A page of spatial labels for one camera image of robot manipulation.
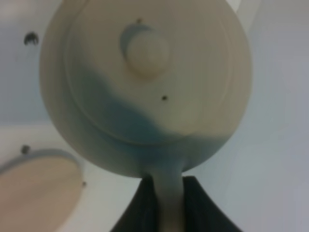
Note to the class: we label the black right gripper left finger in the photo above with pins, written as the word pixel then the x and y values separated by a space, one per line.
pixel 141 215

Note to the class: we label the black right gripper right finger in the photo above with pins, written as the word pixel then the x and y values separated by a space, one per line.
pixel 201 213

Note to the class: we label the beige ceramic teapot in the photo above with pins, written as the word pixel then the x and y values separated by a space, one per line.
pixel 147 88

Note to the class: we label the beige teapot saucer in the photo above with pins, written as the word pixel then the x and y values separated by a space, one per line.
pixel 39 191

